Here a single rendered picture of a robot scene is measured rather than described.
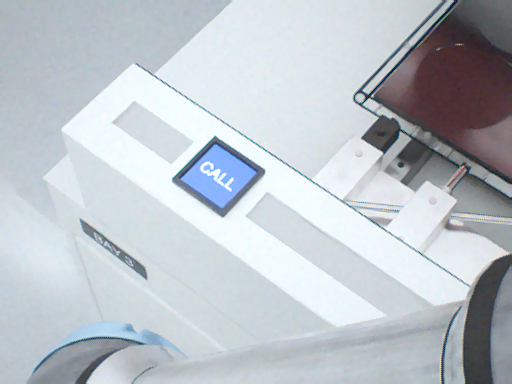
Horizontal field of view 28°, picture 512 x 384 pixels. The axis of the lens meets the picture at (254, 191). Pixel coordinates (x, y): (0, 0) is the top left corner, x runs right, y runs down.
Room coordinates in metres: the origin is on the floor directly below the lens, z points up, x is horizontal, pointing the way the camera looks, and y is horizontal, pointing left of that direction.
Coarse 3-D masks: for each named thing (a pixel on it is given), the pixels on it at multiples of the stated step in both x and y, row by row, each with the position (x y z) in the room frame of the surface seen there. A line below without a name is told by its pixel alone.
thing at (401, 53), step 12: (444, 0) 0.69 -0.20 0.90; (456, 0) 0.70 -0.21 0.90; (432, 12) 0.68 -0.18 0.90; (444, 12) 0.68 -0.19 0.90; (420, 24) 0.66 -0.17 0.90; (432, 24) 0.66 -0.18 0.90; (408, 36) 0.65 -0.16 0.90; (420, 36) 0.65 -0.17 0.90; (396, 48) 0.64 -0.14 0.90; (408, 48) 0.63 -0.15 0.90; (396, 60) 0.62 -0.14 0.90; (384, 72) 0.61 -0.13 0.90; (372, 84) 0.59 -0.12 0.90
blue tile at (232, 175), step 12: (204, 156) 0.47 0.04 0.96; (216, 156) 0.47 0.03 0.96; (228, 156) 0.47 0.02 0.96; (192, 168) 0.46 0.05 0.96; (204, 168) 0.46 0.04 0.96; (216, 168) 0.46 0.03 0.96; (228, 168) 0.46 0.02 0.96; (240, 168) 0.46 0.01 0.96; (192, 180) 0.45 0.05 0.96; (204, 180) 0.45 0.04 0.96; (216, 180) 0.45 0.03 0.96; (228, 180) 0.45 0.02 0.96; (240, 180) 0.45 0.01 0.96; (204, 192) 0.44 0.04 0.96; (216, 192) 0.44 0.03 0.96; (228, 192) 0.44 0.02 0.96; (216, 204) 0.43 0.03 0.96
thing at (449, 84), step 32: (480, 0) 0.70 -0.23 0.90; (448, 32) 0.65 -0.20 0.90; (480, 32) 0.65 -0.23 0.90; (416, 64) 0.62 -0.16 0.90; (448, 64) 0.62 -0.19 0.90; (480, 64) 0.61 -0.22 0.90; (384, 96) 0.58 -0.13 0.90; (416, 96) 0.58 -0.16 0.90; (448, 96) 0.58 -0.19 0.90; (480, 96) 0.58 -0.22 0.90; (448, 128) 0.54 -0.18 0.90; (480, 128) 0.54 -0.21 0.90; (480, 160) 0.50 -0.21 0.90
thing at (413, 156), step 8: (408, 144) 0.56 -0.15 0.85; (416, 144) 0.56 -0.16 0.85; (400, 152) 0.55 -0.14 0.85; (408, 152) 0.55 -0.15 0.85; (416, 152) 0.55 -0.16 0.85; (424, 152) 0.55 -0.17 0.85; (432, 152) 0.56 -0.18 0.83; (392, 160) 0.54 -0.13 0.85; (400, 160) 0.54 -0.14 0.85; (408, 160) 0.54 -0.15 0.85; (416, 160) 0.54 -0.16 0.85; (424, 160) 0.55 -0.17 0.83; (392, 168) 0.53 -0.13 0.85; (400, 168) 0.53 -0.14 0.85; (408, 168) 0.53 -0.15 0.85; (416, 168) 0.54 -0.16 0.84; (392, 176) 0.52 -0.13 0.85; (400, 176) 0.52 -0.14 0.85; (408, 176) 0.53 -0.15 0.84
